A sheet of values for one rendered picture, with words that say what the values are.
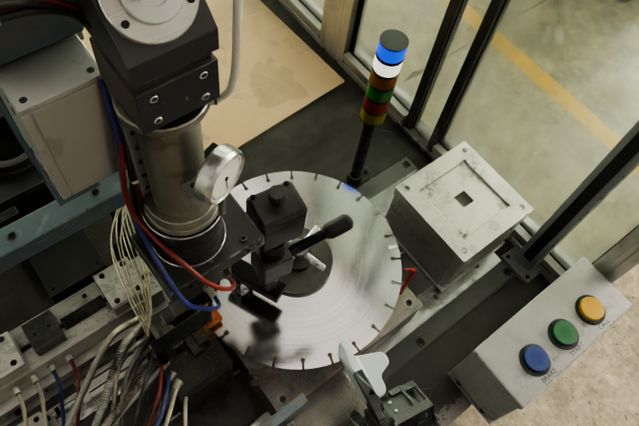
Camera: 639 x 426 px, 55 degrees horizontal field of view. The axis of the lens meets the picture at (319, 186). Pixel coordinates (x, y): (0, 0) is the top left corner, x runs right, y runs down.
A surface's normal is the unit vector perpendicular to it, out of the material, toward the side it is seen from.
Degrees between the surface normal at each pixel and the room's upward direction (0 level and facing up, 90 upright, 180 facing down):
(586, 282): 0
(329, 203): 0
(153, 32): 45
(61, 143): 90
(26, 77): 0
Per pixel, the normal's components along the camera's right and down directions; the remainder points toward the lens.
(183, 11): 0.50, 0.15
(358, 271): 0.10, -0.51
